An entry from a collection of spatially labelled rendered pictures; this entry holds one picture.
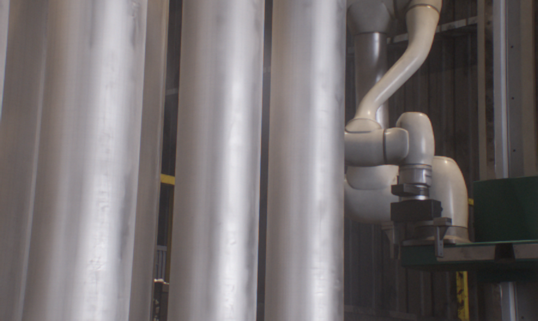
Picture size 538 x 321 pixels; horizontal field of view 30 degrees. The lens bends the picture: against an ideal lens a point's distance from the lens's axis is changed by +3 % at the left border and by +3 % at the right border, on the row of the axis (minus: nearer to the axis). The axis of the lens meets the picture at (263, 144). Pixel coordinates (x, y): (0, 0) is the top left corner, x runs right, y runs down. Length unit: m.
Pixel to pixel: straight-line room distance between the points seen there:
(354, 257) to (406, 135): 6.51
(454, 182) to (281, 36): 1.01
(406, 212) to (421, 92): 6.40
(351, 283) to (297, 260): 7.18
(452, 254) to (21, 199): 1.43
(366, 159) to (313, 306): 0.81
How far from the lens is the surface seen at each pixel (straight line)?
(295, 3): 2.16
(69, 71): 1.67
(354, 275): 9.18
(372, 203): 2.99
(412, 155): 2.71
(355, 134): 2.75
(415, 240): 2.97
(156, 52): 2.15
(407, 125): 2.74
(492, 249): 2.86
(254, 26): 1.95
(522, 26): 3.24
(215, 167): 1.84
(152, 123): 2.11
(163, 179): 4.60
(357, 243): 9.20
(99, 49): 1.67
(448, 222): 2.68
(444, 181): 2.98
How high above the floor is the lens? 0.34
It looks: 13 degrees up
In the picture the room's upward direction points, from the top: 2 degrees clockwise
